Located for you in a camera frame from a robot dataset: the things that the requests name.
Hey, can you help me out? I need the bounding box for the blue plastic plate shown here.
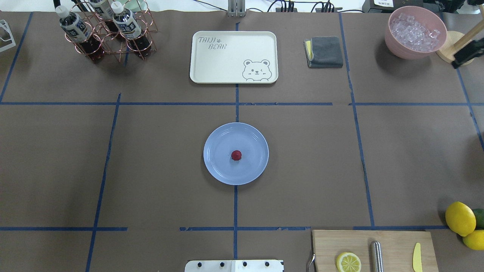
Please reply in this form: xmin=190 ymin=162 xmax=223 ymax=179
xmin=203 ymin=122 xmax=269 ymax=185

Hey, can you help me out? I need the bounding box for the red strawberry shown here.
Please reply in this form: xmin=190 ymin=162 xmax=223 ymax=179
xmin=231 ymin=150 xmax=242 ymax=161

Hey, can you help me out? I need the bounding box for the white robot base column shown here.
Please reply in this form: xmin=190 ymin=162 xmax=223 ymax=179
xmin=184 ymin=260 xmax=285 ymax=272

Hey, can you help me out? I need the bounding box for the pink bowl of ice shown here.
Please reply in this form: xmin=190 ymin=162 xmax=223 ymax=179
xmin=385 ymin=6 xmax=447 ymax=60

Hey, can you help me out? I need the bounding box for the grey folded cloth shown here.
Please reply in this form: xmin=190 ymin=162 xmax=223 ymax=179
xmin=304 ymin=36 xmax=343 ymax=68

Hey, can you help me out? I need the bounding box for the green lime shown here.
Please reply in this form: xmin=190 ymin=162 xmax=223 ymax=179
xmin=472 ymin=208 xmax=484 ymax=229

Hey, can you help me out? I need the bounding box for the large yellow lemon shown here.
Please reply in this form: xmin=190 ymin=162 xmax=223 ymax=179
xmin=445 ymin=201 xmax=476 ymax=236

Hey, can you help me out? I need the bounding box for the small yellow lemon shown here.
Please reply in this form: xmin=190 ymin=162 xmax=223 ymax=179
xmin=462 ymin=230 xmax=484 ymax=251

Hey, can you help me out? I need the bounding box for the wooden cutting board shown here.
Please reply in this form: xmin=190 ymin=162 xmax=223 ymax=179
xmin=312 ymin=230 xmax=439 ymax=272

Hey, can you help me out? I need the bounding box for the yellow plastic knife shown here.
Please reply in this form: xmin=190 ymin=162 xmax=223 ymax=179
xmin=412 ymin=242 xmax=422 ymax=272

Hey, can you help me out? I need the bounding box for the half lemon slice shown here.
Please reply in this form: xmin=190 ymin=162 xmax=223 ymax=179
xmin=335 ymin=252 xmax=362 ymax=272

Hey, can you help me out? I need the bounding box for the cream bear serving tray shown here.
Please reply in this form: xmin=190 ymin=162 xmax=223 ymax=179
xmin=189 ymin=31 xmax=279 ymax=84

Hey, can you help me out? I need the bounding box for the mint green bowl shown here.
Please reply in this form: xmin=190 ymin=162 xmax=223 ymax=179
xmin=119 ymin=0 xmax=149 ymax=12

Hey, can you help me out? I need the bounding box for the dark tea bottle right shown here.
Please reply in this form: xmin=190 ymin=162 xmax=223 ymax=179
xmin=111 ymin=1 xmax=152 ymax=59

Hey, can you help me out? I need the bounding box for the dark tea bottle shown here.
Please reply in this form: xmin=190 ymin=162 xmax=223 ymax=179
xmin=88 ymin=0 xmax=123 ymax=40
xmin=55 ymin=5 xmax=104 ymax=62
xmin=111 ymin=1 xmax=152 ymax=59

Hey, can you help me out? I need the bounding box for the dark tea bottle middle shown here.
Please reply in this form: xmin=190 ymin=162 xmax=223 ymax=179
xmin=88 ymin=0 xmax=123 ymax=40

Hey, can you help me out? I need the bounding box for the dark tea bottle left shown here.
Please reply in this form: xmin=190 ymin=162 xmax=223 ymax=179
xmin=55 ymin=5 xmax=104 ymax=62

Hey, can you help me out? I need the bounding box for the copper wire bottle rack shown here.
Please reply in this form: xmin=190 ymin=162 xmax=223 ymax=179
xmin=66 ymin=0 xmax=158 ymax=61

